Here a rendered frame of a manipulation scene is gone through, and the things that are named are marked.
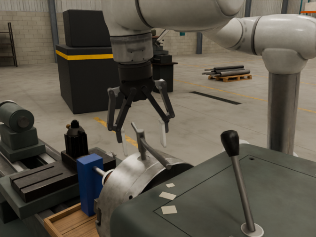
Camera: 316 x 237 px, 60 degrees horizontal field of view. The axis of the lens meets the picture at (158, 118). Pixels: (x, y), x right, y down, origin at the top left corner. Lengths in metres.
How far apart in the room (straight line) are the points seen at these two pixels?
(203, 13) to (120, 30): 0.19
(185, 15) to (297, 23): 0.54
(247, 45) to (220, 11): 0.55
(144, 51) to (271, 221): 0.40
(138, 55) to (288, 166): 0.44
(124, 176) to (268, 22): 0.65
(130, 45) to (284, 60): 0.55
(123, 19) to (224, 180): 0.40
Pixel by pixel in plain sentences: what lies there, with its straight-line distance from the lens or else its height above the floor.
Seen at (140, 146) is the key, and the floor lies 1.28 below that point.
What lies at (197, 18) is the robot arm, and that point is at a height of 1.59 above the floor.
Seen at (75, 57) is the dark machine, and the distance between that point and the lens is 5.40.
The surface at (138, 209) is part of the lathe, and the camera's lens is 0.53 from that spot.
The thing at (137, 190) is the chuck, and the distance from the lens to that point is 0.68.
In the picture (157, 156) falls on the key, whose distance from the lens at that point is 0.56.
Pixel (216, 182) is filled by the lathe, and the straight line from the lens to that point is 0.62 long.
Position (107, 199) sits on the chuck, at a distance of 0.74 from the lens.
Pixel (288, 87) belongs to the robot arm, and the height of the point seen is 1.39.
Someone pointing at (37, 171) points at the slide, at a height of 0.97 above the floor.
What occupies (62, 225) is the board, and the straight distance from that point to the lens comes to 1.14.
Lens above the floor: 1.57
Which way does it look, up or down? 18 degrees down
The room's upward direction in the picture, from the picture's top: straight up
